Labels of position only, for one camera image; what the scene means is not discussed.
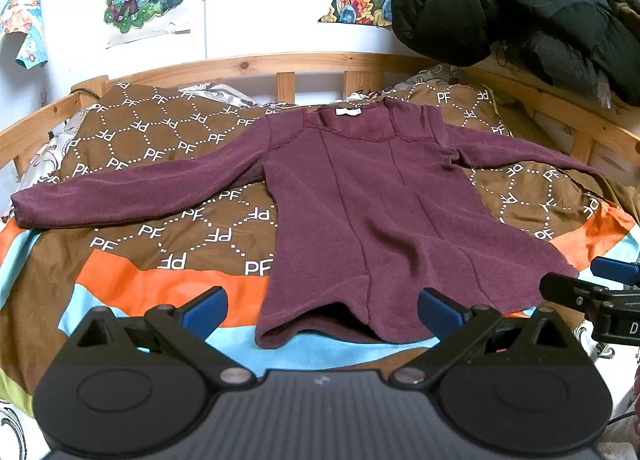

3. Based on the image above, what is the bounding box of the wooden bed frame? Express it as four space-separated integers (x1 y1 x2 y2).
1 52 639 175

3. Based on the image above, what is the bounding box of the small anime poster left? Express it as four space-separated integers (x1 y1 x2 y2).
1 0 48 70

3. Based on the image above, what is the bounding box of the maroon long sleeve top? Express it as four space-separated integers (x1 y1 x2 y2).
12 98 578 348

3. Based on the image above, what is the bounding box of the black puffer jacket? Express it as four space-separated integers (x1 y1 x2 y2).
390 0 639 105

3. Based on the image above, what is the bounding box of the white patterned pillow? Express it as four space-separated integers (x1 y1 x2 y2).
179 82 260 108

